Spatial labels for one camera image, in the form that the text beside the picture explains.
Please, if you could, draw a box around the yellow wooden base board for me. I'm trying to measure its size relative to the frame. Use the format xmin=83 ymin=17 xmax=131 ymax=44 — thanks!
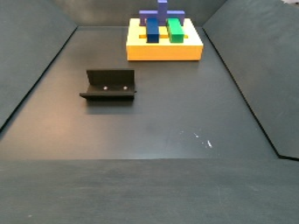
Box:
xmin=126 ymin=18 xmax=203 ymax=61

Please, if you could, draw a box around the black angled holder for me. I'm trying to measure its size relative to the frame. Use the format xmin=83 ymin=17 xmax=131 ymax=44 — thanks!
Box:
xmin=79 ymin=68 xmax=137 ymax=101

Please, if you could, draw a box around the green long block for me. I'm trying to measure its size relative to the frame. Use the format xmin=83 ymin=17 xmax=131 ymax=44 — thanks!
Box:
xmin=167 ymin=18 xmax=185 ymax=43

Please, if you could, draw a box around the blue long block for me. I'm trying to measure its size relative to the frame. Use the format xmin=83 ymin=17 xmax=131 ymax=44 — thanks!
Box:
xmin=146 ymin=18 xmax=159 ymax=43

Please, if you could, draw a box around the purple cross-shaped block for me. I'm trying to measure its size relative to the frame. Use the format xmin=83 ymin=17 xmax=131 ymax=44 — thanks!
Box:
xmin=139 ymin=0 xmax=186 ymax=26

